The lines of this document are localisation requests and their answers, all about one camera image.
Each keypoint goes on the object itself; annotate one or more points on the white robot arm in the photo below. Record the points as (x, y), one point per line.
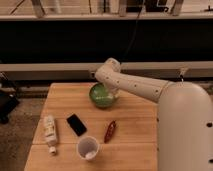
(184, 117)

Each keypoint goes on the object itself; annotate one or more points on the green ceramic bowl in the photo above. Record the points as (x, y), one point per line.
(100, 96)

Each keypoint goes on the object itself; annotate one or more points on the red brown snack wrapper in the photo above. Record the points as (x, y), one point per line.
(110, 131)

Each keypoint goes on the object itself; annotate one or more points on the black smartphone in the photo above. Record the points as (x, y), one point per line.
(76, 124)

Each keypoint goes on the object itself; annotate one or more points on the clear plastic cup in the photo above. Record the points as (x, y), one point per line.
(87, 148)

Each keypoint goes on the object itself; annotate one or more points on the white lotion bottle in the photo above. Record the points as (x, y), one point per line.
(50, 134)

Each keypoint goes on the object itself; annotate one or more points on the white wall outlet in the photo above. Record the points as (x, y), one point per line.
(92, 74)

